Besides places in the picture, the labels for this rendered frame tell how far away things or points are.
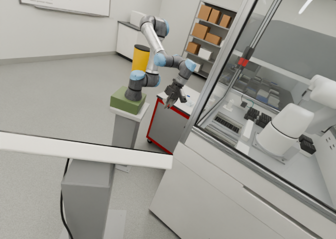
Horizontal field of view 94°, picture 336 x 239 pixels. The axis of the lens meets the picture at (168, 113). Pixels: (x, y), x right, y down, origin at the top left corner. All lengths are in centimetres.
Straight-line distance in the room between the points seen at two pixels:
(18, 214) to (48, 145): 131
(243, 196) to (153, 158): 66
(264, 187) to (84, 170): 82
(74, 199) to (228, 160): 71
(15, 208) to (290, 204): 185
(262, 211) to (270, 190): 16
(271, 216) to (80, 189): 92
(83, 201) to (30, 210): 109
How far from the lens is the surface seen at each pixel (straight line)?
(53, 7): 401
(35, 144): 56
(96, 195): 70
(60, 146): 54
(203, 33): 528
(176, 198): 134
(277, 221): 112
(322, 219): 107
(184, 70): 102
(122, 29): 495
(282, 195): 100
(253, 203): 107
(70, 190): 69
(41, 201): 183
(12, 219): 182
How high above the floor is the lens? 158
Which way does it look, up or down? 33 degrees down
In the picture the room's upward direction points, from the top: 20 degrees clockwise
